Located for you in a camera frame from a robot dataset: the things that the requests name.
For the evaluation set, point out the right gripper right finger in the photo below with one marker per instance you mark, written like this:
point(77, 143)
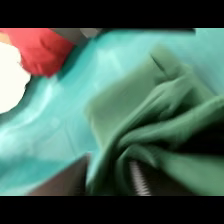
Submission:
point(156, 185)

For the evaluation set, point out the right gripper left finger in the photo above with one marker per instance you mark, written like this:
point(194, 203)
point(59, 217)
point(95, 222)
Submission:
point(66, 181)

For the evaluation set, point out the green shirt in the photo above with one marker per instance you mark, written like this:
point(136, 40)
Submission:
point(156, 113)

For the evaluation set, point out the white garment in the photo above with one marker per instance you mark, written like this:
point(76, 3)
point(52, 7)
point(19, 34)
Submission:
point(11, 78)

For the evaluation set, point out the red garment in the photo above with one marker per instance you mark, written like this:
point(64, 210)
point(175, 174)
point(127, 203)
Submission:
point(41, 50)

